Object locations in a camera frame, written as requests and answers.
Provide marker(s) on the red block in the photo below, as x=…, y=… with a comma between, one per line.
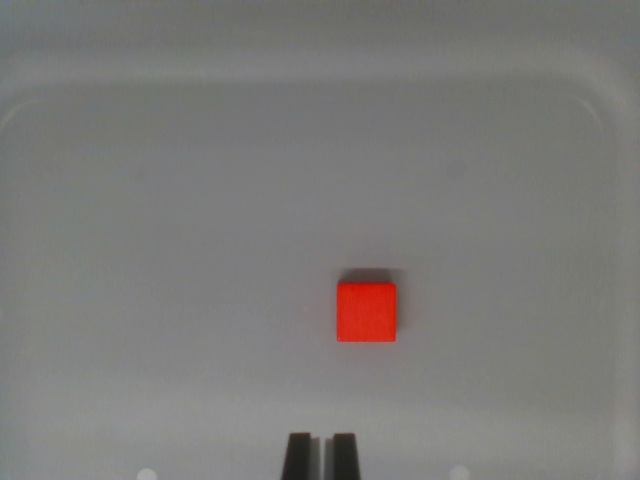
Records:
x=366, y=312

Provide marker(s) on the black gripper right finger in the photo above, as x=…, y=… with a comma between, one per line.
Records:
x=345, y=457

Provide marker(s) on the white plastic tray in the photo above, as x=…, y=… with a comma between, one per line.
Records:
x=200, y=225

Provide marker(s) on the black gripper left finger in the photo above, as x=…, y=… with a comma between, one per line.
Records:
x=299, y=457

